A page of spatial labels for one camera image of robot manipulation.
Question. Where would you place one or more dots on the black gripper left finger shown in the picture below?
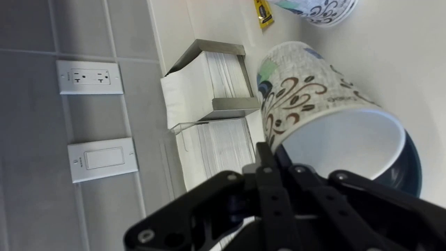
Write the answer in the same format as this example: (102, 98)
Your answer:
(252, 208)

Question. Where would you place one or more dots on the yellow packet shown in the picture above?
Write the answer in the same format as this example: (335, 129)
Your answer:
(264, 14)

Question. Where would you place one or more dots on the white outlet plate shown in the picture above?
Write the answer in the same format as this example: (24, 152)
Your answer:
(88, 78)

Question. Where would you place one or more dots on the white switch plate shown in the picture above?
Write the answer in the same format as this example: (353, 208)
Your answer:
(101, 159)

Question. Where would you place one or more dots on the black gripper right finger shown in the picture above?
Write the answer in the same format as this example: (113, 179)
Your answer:
(365, 215)

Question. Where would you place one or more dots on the steel napkin holder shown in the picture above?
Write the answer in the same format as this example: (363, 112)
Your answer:
(209, 81)

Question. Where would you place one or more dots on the patterned paper coffee cup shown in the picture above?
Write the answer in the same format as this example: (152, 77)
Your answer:
(319, 119)

